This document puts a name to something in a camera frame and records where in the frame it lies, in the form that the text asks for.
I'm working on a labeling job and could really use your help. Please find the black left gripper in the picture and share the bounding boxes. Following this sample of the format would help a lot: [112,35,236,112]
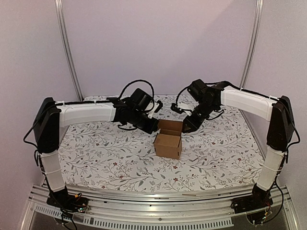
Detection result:
[130,110,160,135]

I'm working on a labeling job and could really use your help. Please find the brown cardboard box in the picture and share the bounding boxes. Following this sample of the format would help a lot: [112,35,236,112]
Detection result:
[153,119,183,160]

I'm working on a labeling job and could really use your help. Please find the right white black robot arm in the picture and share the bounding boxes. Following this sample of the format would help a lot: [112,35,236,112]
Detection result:
[175,79,300,191]

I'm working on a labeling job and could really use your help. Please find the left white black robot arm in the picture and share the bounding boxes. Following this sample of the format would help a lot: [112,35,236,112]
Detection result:
[25,88,163,208]

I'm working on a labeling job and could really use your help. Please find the floral patterned table mat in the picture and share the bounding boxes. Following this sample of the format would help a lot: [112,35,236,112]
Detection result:
[59,107,263,193]

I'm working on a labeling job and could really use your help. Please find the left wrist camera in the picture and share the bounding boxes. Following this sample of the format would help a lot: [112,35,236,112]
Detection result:
[145,100,163,119]

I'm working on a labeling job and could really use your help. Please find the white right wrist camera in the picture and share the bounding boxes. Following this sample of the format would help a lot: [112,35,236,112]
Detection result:
[171,103,194,116]

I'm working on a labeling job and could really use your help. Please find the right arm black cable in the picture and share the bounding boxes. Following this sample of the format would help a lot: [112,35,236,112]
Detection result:
[175,81,240,106]

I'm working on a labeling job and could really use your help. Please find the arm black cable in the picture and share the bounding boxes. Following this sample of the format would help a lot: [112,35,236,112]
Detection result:
[118,80,155,101]
[175,81,240,106]

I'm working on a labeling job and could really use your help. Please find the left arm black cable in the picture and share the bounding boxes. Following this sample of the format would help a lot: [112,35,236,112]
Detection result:
[118,80,155,101]

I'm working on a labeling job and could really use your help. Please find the aluminium front rail frame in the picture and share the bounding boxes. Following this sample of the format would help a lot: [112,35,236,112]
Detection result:
[20,184,300,230]

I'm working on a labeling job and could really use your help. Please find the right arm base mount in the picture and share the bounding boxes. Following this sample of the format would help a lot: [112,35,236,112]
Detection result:
[230,184,273,214]

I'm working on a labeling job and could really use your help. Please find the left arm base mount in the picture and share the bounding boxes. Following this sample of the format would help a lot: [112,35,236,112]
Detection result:
[47,187,89,213]

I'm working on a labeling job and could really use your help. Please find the right aluminium corner post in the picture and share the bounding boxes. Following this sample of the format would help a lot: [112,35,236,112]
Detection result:
[239,0,264,88]

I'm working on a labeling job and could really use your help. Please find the aluminium corner post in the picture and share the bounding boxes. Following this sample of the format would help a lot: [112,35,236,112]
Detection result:
[239,0,264,88]
[54,0,84,101]

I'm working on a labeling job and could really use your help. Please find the left aluminium corner post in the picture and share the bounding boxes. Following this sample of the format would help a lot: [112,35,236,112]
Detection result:
[54,0,84,101]

